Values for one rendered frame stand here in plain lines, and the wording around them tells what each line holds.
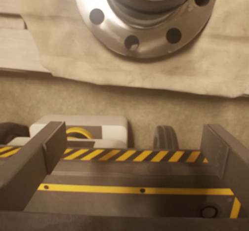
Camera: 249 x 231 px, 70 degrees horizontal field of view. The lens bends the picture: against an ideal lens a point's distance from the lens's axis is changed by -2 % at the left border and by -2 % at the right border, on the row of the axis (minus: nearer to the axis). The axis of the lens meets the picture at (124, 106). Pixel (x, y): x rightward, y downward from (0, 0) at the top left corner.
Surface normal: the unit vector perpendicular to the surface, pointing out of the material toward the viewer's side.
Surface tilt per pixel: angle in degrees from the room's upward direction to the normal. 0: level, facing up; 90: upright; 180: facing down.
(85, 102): 0
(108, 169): 0
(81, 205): 0
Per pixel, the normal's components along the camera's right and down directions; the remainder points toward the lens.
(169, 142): -0.01, -0.60
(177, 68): -0.15, 0.77
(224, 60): 0.04, 0.16
